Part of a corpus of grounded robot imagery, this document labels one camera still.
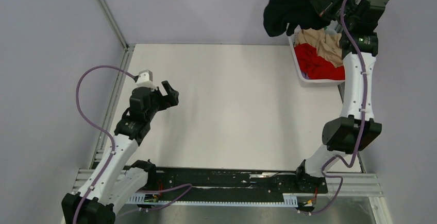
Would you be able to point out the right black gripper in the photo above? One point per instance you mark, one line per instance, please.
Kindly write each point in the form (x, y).
(322, 5)

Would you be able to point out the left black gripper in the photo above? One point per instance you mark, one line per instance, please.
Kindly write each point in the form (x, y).
(166, 102)

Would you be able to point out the black t shirt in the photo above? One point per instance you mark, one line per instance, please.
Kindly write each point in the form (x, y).
(283, 16)

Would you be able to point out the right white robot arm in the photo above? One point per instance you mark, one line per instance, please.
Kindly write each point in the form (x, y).
(355, 128)

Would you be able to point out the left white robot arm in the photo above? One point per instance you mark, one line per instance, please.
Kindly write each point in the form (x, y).
(101, 197)

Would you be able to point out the green garment in basket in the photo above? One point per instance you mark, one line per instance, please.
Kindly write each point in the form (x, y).
(330, 31)

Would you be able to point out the white laundry basket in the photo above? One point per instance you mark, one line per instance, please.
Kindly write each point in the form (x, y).
(304, 79)

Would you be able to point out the beige t shirt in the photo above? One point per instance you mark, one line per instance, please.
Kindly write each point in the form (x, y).
(327, 45)

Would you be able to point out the red t shirt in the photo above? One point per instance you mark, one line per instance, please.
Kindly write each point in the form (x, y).
(315, 66)

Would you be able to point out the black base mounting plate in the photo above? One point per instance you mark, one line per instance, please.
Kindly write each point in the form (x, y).
(201, 184)

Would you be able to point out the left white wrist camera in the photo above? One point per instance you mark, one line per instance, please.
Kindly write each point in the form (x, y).
(145, 79)

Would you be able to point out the left aluminium corner post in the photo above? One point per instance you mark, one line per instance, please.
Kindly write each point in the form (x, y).
(113, 24)

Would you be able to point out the white slotted cable duct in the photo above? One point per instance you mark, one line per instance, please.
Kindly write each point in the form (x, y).
(284, 201)

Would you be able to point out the aluminium front frame rail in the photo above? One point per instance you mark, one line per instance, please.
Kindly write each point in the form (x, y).
(354, 184)

